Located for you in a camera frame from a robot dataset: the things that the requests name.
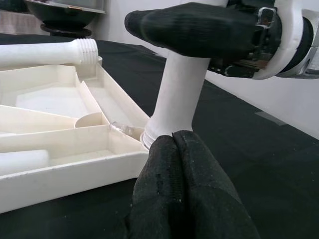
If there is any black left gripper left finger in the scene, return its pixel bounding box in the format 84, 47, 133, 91
126, 134, 185, 239

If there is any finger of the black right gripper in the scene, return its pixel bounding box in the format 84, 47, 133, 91
124, 2, 259, 58

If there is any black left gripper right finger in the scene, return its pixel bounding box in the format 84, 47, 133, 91
173, 129, 261, 239

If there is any white threaded plastic table leg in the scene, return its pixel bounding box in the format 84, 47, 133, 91
140, 0, 229, 151
0, 38, 98, 73
0, 149, 50, 176

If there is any grey tape piece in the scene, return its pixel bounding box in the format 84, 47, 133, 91
255, 111, 287, 127

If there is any grey metal tray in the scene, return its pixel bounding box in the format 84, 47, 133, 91
23, 0, 107, 14

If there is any white plastic table top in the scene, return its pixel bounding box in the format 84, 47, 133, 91
0, 62, 152, 215

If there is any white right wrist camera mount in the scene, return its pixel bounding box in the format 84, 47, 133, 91
256, 0, 304, 81

